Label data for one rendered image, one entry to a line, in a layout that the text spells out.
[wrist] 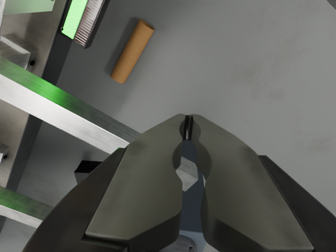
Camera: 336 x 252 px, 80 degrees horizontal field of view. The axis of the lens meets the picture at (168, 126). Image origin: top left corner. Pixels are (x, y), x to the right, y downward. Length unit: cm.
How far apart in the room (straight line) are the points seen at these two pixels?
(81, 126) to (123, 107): 96
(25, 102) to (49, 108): 2
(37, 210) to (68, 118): 24
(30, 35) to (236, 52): 89
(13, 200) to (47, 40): 28
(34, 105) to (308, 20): 112
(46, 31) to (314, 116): 132
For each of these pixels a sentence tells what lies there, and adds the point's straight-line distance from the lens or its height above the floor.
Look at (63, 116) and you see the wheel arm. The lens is 25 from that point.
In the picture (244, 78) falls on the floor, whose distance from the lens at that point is 115.
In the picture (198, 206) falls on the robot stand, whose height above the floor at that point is 49.
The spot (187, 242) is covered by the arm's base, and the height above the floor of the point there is 62.
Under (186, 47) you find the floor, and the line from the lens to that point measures 106.
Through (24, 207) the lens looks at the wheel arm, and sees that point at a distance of 46.
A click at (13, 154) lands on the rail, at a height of 70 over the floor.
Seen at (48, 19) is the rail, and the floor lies 70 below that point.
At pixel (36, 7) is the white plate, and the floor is 74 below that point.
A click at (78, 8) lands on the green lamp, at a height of 70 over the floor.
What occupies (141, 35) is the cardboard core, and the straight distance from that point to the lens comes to 98.
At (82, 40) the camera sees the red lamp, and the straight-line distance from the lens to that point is 37.
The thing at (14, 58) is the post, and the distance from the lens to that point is 38.
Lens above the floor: 104
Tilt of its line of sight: 58 degrees down
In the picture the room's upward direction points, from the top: 175 degrees counter-clockwise
